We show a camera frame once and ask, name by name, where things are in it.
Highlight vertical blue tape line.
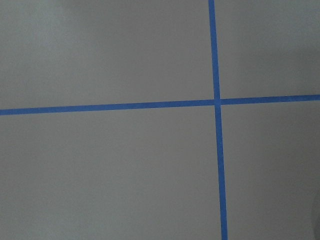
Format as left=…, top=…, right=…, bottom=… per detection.
left=208, top=0, right=228, bottom=240

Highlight horizontal blue tape line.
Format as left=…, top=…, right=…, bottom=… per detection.
left=0, top=94, right=320, bottom=116

